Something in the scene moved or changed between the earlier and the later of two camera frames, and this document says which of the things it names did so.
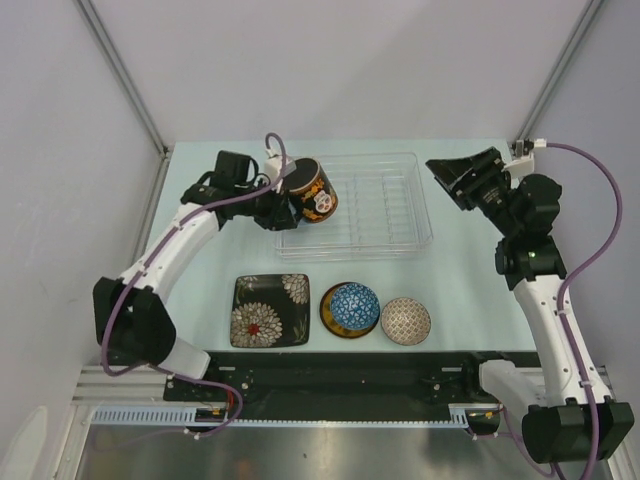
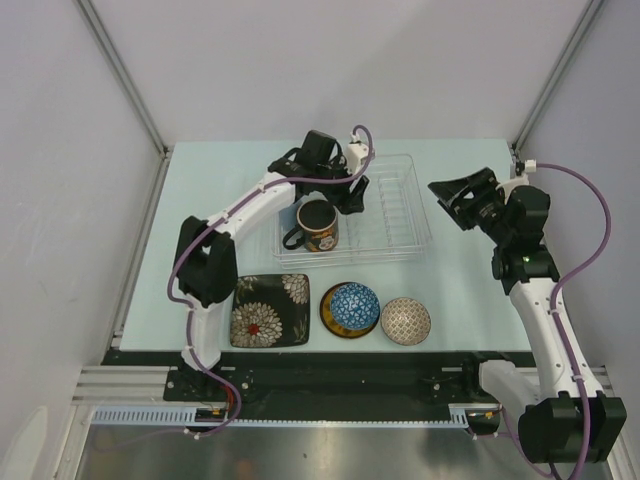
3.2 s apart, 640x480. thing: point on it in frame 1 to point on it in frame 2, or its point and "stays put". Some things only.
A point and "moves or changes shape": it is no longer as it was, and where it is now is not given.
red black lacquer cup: (312, 191) moves or changes shape
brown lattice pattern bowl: (406, 321) stays put
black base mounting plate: (379, 377) stays put
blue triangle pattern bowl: (355, 306) stays put
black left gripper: (279, 215) to (349, 203)
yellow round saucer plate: (330, 323) stays put
